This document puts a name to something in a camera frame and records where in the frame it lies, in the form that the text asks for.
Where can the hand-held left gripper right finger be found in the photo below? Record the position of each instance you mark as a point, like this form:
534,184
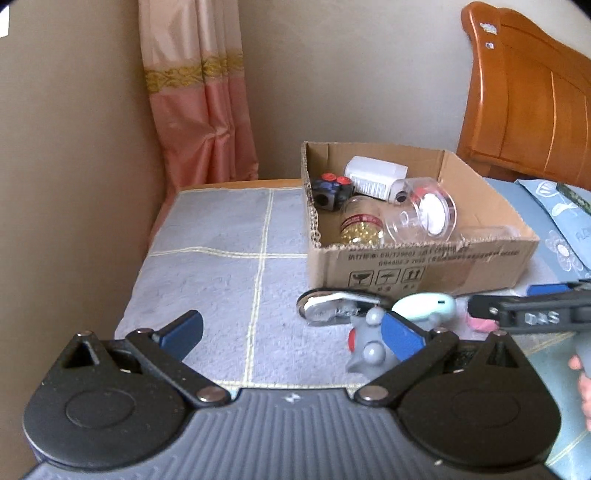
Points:
401,337

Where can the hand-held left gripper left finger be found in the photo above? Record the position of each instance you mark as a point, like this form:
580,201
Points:
184,330

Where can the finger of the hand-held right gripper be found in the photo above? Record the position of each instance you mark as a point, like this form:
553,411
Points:
485,307
554,290

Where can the grey hippo toy figure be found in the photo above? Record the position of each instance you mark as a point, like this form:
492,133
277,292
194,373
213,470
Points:
369,350

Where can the cardboard box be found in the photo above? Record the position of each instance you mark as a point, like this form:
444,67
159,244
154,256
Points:
415,272

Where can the clear plastic cup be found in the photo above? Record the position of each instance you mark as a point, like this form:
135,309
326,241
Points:
485,233

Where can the clear round plastic container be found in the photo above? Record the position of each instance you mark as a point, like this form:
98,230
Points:
425,217

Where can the glass jar of gold pins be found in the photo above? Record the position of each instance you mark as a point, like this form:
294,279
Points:
362,221

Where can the black cube with red buttons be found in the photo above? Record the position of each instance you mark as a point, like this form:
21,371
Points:
330,191

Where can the white green-label swab box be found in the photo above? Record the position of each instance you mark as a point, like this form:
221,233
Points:
374,173

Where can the person's right hand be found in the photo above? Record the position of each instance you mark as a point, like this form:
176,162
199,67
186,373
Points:
585,392

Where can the blue flower-print bedsheet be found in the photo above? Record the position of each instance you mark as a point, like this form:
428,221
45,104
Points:
549,267

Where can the mint green round gadget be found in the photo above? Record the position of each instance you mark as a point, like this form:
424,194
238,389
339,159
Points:
422,304

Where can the checked grey and teal towel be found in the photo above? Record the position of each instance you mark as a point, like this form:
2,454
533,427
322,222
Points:
207,258

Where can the blue flower-print pillow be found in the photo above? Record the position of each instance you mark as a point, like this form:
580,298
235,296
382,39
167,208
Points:
568,212

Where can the silver and black carabiner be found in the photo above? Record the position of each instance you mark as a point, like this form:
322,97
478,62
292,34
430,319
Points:
318,307

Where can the dark green patterned strip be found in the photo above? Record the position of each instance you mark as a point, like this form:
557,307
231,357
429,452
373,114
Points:
575,194

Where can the wooden bed headboard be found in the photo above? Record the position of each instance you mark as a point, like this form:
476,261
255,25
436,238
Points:
531,101

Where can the pink and cream curtain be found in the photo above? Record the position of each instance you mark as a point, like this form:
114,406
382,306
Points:
198,115

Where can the window frame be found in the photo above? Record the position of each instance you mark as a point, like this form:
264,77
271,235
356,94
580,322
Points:
3,23

